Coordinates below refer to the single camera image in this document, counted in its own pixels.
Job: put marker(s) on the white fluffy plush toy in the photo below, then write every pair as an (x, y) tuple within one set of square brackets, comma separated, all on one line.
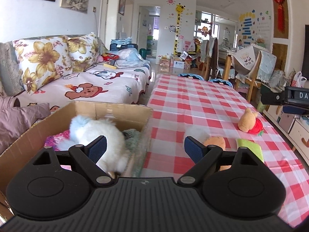
[(83, 130)]

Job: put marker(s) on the sofa with cartoon cover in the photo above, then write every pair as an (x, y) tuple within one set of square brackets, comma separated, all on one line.
[(120, 81)]

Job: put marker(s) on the green yellow cloth item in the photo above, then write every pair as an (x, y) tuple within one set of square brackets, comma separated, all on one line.
[(254, 147)]

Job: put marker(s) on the red white checkered tablecloth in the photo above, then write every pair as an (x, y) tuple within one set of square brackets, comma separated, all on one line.
[(179, 103)]

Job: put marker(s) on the giraffe height chart sticker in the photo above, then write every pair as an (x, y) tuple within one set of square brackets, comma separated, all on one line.
[(179, 10)]

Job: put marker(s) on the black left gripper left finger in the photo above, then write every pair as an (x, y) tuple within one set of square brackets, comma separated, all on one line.
[(84, 159)]

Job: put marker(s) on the large floral cushion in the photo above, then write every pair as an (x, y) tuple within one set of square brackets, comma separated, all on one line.
[(42, 61)]

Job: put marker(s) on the cardboard box green print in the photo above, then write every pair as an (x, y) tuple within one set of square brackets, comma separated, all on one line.
[(125, 116)]

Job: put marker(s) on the purple grey blanket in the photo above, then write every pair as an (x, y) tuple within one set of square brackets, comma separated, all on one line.
[(15, 120)]

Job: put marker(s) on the pink knitted wool hat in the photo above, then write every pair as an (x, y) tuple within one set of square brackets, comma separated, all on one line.
[(56, 140)]

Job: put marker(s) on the small floral cushion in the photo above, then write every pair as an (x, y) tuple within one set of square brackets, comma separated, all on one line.
[(83, 51)]

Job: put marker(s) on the red box on sofa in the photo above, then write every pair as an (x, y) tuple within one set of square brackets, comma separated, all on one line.
[(108, 57)]

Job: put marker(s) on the orange plush toy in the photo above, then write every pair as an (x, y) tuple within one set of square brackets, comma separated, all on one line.
[(202, 136)]

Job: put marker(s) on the light blue fluffy plush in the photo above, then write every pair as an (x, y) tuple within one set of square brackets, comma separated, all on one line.
[(133, 141)]

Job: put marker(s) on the wooden dining chair blue cover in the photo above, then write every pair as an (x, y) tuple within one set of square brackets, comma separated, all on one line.
[(260, 73)]

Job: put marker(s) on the red chinese knot decoration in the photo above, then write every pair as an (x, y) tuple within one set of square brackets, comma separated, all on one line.
[(280, 16)]

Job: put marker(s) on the tan bear plush strawberry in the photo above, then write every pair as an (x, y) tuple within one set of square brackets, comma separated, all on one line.
[(250, 123)]

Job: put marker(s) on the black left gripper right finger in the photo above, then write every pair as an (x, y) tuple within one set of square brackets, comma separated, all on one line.
[(205, 159)]

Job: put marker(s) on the white red plastic bag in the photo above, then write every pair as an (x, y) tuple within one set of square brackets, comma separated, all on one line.
[(298, 80)]

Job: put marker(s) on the wooden dining table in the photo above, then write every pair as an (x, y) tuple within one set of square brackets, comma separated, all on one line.
[(222, 58)]

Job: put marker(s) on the white tv cabinet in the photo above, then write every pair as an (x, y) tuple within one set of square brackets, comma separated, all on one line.
[(293, 127)]

